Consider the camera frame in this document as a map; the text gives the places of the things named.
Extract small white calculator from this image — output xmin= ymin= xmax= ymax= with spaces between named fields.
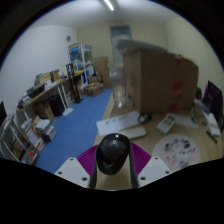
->
xmin=155 ymin=113 xmax=177 ymax=135

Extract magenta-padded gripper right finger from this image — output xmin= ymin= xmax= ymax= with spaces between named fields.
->
xmin=128 ymin=141 xmax=173 ymax=189

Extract round white printed mouse pad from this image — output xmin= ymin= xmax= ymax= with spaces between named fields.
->
xmin=151 ymin=133 xmax=202 ymax=173

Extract black metal stand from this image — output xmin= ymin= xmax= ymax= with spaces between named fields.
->
xmin=65 ymin=63 xmax=84 ymax=104

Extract open cardboard box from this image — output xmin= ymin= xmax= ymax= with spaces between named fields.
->
xmin=83 ymin=82 xmax=105 ymax=98

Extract plain white paper sheet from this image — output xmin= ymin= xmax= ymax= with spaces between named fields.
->
xmin=169 ymin=112 xmax=199 ymax=129

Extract shelf unit with books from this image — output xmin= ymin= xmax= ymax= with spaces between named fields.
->
xmin=0 ymin=113 xmax=56 ymax=166

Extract dark screen monitor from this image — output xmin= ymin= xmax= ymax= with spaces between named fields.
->
xmin=203 ymin=80 xmax=224 ymax=118

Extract white paper sheet with writing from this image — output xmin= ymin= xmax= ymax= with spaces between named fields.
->
xmin=96 ymin=110 xmax=142 ymax=137

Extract blue white glass cabinet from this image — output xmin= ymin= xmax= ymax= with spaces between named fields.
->
xmin=68 ymin=43 xmax=95 ymax=84

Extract black computer mouse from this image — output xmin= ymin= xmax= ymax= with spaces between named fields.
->
xmin=95 ymin=132 xmax=132 ymax=176

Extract wooden desk with clutter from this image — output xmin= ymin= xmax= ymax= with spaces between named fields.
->
xmin=16 ymin=71 xmax=83 ymax=121

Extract grey door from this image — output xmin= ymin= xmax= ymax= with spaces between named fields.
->
xmin=109 ymin=25 xmax=133 ymax=66

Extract stacked cardboard boxes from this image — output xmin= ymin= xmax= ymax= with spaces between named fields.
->
xmin=92 ymin=56 xmax=113 ymax=89

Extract ceiling light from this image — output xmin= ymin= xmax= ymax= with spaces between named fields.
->
xmin=103 ymin=0 xmax=115 ymax=12

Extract brown cardboard box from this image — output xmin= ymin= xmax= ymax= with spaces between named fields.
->
xmin=34 ymin=102 xmax=56 ymax=123

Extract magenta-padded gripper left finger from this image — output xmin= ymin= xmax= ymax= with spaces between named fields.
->
xmin=54 ymin=143 xmax=101 ymax=189

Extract black bin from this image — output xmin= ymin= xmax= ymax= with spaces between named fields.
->
xmin=49 ymin=96 xmax=66 ymax=117

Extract white remote control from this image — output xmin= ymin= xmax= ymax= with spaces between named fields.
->
xmin=118 ymin=125 xmax=148 ymax=140

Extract large cardboard box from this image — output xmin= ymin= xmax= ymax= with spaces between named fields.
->
xmin=122 ymin=47 xmax=200 ymax=115

